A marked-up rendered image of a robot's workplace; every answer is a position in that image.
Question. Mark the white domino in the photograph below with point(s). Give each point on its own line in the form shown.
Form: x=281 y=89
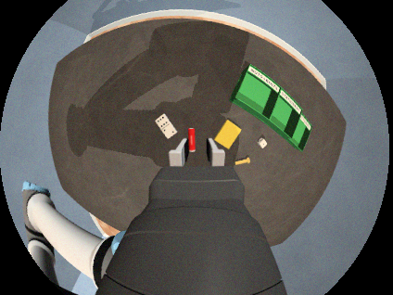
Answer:
x=165 y=126

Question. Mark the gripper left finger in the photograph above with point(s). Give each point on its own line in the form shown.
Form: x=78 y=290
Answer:
x=180 y=154

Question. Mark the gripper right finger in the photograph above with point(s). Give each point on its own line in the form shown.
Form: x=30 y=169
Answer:
x=215 y=155

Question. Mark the green rack of bins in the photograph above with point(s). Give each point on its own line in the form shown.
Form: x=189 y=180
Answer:
x=266 y=100

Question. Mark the yellow rectangular pad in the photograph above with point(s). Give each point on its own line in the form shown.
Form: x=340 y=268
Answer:
x=227 y=135

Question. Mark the red cylinder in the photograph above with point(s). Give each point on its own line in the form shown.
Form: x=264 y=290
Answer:
x=191 y=139

